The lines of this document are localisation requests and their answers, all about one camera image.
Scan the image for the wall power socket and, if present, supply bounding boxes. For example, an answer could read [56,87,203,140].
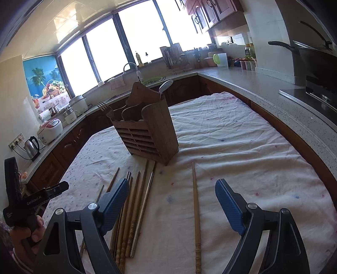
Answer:
[9,133,24,151]

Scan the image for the white red rice cooker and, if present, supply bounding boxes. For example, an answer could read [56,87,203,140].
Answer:
[37,119,63,145]

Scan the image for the dark wooden chopstick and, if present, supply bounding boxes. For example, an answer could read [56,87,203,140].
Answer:
[79,167,120,257]

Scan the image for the tropical fruit poster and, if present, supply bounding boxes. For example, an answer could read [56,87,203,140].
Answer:
[23,55,70,114]

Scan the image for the black wok with lid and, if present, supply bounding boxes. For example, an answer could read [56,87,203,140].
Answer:
[268,20,336,90]

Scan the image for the wooden utensil holder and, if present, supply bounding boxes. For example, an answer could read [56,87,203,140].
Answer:
[107,82,178,165]

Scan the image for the lone wooden chopstick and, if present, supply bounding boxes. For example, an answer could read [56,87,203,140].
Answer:
[192,162,202,274]

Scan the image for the dish drying rack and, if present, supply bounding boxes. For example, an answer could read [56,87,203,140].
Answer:
[160,43,193,74]

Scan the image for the metal spoon in holder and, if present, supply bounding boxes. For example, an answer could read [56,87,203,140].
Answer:
[158,79,174,95]

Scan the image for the white floral tablecloth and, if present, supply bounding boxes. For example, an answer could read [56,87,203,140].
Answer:
[43,93,336,273]

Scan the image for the person's left hand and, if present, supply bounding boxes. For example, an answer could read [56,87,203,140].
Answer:
[10,215,46,273]

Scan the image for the yellow oil bottle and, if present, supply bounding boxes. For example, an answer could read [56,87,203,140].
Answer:
[245,43,256,60]

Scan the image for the steel electric kettle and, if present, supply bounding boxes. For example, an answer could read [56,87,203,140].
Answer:
[24,136,40,161]

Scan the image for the metal chopstick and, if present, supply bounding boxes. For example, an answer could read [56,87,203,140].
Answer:
[130,162,157,257]

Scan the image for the dish soap bottle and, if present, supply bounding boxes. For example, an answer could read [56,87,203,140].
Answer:
[135,52,144,67]

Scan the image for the white green plastic jug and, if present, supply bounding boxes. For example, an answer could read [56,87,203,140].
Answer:
[213,52,229,68]

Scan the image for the curved sink faucet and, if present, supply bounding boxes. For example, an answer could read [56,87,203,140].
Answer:
[123,62,143,82]

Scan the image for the small white steamer pot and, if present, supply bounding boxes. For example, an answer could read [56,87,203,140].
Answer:
[63,106,76,124]

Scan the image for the gas stove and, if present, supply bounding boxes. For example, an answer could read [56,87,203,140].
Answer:
[279,76,337,131]

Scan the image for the carved wooden chopstick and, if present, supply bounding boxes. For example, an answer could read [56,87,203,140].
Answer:
[115,172,140,273]

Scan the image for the upper wooden wall cabinets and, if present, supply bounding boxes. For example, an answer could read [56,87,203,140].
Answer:
[178,0,247,33]

